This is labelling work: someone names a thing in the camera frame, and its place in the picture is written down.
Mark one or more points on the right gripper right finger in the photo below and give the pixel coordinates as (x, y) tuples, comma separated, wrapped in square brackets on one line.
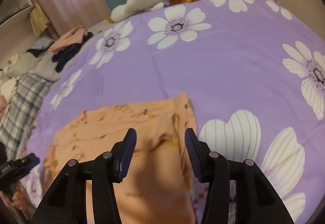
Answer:
[(256, 199)]

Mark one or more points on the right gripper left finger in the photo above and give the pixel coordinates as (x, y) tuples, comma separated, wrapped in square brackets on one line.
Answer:
[(65, 200)]

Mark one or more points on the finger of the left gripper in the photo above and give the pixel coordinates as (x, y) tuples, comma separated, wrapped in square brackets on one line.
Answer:
[(30, 161)]

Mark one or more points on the orange duck print shirt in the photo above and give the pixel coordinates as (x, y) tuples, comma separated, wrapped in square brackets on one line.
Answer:
[(150, 165)]

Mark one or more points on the person's left hand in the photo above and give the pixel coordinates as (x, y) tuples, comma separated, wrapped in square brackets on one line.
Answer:
[(18, 200)]

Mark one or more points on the grey plaid blanket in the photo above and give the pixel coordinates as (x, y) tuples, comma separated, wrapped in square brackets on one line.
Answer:
[(18, 120)]

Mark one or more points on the cream folded cloth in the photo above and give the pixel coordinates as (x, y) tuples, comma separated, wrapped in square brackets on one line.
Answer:
[(8, 89)]

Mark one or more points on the olive grey pillow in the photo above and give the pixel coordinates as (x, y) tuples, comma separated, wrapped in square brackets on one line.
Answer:
[(26, 62)]

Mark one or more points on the dark navy folded garment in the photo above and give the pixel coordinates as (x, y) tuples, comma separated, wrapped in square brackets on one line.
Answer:
[(65, 55)]

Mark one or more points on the striped pillow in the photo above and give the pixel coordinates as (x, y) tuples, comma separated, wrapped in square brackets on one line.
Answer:
[(40, 46)]

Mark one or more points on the pink folded garment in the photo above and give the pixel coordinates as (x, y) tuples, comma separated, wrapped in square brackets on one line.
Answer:
[(74, 36)]

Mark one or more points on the purple floral bed sheet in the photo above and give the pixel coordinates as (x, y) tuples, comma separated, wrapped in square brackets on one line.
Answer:
[(247, 78)]

